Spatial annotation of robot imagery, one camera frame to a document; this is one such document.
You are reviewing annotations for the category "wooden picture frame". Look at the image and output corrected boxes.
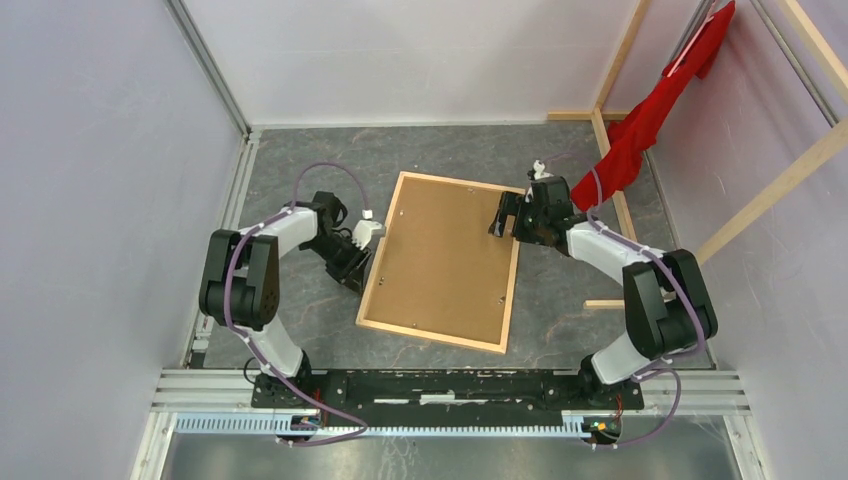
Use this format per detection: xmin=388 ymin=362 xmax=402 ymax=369
xmin=355 ymin=170 xmax=528 ymax=356

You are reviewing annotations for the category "brown backing board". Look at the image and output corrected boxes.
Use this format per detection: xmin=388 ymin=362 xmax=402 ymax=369
xmin=364 ymin=177 xmax=521 ymax=346

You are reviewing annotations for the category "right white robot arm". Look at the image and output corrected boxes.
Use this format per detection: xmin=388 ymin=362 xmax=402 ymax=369
xmin=489 ymin=177 xmax=718 ymax=408

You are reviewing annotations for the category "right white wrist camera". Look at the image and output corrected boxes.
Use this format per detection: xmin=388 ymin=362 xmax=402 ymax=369
xmin=527 ymin=160 xmax=553 ymax=182

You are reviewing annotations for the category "wooden stand structure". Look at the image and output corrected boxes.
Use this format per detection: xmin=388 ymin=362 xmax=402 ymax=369
xmin=547 ymin=0 xmax=848 ymax=311

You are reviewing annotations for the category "red cloth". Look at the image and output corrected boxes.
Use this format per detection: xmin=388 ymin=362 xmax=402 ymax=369
xmin=571 ymin=1 xmax=736 ymax=211

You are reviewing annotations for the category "aluminium rail base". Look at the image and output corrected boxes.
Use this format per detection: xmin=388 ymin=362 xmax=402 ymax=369
xmin=153 ymin=370 xmax=751 ymax=440

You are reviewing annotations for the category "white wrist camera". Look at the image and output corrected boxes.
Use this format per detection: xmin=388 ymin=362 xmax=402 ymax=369
xmin=527 ymin=160 xmax=553 ymax=182
xmin=351 ymin=209 xmax=386 ymax=250

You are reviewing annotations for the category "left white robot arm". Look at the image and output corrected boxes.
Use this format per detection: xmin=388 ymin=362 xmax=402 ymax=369
xmin=199 ymin=191 xmax=385 ymax=408

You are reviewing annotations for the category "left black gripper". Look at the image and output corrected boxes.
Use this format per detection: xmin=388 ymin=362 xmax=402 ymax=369
xmin=302 ymin=233 xmax=373 ymax=296

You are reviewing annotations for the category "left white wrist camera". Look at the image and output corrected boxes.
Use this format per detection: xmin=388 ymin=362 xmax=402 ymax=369
xmin=351 ymin=209 xmax=386 ymax=250

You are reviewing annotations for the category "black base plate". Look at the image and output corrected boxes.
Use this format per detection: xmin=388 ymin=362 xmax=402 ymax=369
xmin=251 ymin=369 xmax=645 ymax=429

